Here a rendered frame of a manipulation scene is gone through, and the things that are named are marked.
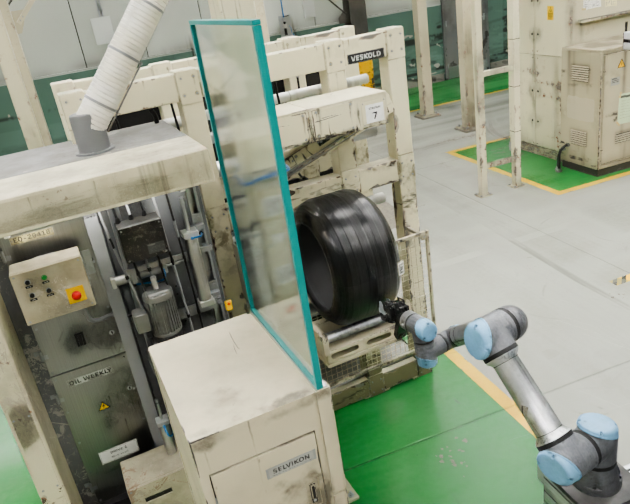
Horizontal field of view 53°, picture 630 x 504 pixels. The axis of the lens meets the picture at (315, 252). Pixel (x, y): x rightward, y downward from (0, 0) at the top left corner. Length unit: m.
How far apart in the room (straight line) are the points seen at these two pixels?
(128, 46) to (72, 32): 8.78
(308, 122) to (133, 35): 0.77
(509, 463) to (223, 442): 1.93
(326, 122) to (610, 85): 4.49
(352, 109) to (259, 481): 1.61
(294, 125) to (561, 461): 1.59
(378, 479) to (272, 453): 1.56
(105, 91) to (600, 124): 5.29
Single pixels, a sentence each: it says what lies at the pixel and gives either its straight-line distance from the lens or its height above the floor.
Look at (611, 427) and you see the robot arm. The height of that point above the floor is 0.94.
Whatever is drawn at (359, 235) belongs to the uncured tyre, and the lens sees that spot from 2.45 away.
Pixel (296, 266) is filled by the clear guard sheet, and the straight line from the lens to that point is 1.55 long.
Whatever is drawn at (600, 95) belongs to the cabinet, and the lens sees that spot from 6.79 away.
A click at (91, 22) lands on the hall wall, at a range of 11.17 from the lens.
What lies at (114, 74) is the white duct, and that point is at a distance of 2.47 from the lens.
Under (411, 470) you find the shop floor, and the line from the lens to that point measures 3.32.
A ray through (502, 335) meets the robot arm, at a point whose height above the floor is 1.21.
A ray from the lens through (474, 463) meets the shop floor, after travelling 3.35.
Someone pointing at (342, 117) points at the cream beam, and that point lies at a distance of 2.75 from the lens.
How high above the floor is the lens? 2.29
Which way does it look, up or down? 24 degrees down
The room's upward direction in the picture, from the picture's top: 9 degrees counter-clockwise
